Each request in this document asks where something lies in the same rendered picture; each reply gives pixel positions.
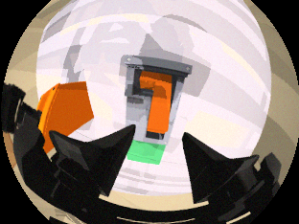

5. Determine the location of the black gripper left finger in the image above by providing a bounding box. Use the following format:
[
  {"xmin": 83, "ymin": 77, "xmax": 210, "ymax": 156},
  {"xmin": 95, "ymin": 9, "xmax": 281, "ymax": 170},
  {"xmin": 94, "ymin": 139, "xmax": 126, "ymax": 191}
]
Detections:
[{"xmin": 49, "ymin": 123, "xmax": 135, "ymax": 197}]

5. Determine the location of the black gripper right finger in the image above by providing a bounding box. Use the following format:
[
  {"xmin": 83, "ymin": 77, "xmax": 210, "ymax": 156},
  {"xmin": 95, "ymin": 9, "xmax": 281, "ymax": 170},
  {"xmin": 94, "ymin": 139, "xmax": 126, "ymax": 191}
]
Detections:
[{"xmin": 181, "ymin": 131, "xmax": 260, "ymax": 204}]

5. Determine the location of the orange l-shaped part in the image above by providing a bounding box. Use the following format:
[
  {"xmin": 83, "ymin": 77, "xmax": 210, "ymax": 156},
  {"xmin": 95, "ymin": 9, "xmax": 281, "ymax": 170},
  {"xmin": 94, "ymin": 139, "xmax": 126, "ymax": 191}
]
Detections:
[{"xmin": 139, "ymin": 71, "xmax": 172, "ymax": 134}]

